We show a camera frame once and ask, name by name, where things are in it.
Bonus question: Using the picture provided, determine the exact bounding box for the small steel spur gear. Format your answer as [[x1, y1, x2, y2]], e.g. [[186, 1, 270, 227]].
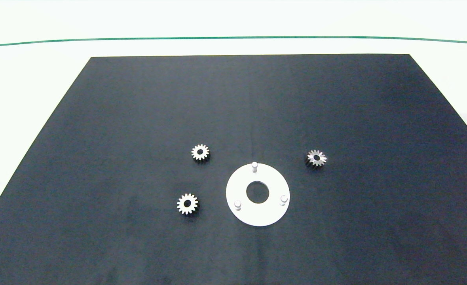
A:
[[307, 149, 328, 169], [191, 144, 210, 162], [177, 193, 199, 215]]

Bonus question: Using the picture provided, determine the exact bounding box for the round white carrier plate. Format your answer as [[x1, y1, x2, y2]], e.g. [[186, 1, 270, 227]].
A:
[[226, 161, 290, 227]]

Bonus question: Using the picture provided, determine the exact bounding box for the dark mat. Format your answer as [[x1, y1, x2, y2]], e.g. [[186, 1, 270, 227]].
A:
[[0, 54, 467, 285]]

